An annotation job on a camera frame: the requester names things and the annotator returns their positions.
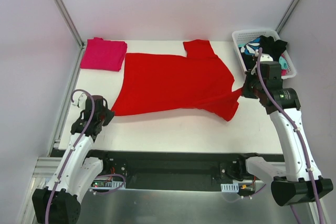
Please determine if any white plastic laundry basket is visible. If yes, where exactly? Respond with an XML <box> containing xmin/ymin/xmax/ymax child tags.
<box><xmin>232</xmin><ymin>28</ymin><xmax>297</xmax><ymax>79</ymax></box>

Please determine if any red t shirt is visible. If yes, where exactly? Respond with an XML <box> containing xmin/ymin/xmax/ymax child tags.
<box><xmin>112</xmin><ymin>39</ymin><xmax>242</xmax><ymax>121</ymax></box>

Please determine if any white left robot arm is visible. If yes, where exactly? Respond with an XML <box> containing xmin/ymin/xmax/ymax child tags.
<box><xmin>32</xmin><ymin>95</ymin><xmax>114</xmax><ymax>223</ymax></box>

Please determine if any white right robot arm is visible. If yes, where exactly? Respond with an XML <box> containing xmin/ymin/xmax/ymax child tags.
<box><xmin>236</xmin><ymin>61</ymin><xmax>333</xmax><ymax>206</ymax></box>

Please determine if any folded magenta t shirt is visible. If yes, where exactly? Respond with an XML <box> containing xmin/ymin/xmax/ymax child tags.
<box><xmin>80</xmin><ymin>37</ymin><xmax>128</xmax><ymax>72</ymax></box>

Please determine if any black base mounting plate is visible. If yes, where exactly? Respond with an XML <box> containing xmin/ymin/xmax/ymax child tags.
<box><xmin>89</xmin><ymin>150</ymin><xmax>287</xmax><ymax>190</ymax></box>

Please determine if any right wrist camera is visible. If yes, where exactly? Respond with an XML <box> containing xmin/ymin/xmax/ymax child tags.
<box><xmin>251</xmin><ymin>53</ymin><xmax>273</xmax><ymax>75</ymax></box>

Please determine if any left white cable duct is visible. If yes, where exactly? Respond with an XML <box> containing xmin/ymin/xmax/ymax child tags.
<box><xmin>44</xmin><ymin>178</ymin><xmax>127</xmax><ymax>190</ymax></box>

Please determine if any white cable duct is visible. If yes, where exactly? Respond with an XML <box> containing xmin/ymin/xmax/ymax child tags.
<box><xmin>220</xmin><ymin>183</ymin><xmax>239</xmax><ymax>193</ymax></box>
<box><xmin>44</xmin><ymin>178</ymin><xmax>127</xmax><ymax>190</ymax></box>

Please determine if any aluminium rail left side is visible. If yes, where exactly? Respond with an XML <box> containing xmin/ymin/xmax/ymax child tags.
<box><xmin>33</xmin><ymin>157</ymin><xmax>61</xmax><ymax>177</ymax></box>

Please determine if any right white cable duct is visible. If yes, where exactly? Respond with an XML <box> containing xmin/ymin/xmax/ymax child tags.
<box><xmin>220</xmin><ymin>183</ymin><xmax>239</xmax><ymax>193</ymax></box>

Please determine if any left aluminium frame post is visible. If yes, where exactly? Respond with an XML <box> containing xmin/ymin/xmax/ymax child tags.
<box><xmin>39</xmin><ymin>0</ymin><xmax>85</xmax><ymax>49</ymax></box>

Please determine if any aluminium frame post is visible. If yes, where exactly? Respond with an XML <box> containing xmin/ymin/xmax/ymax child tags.
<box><xmin>272</xmin><ymin>0</ymin><xmax>317</xmax><ymax>35</ymax></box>
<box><xmin>39</xmin><ymin>0</ymin><xmax>85</xmax><ymax>49</ymax></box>

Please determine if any right aluminium frame post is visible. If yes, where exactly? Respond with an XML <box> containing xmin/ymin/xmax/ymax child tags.
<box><xmin>272</xmin><ymin>0</ymin><xmax>317</xmax><ymax>35</ymax></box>

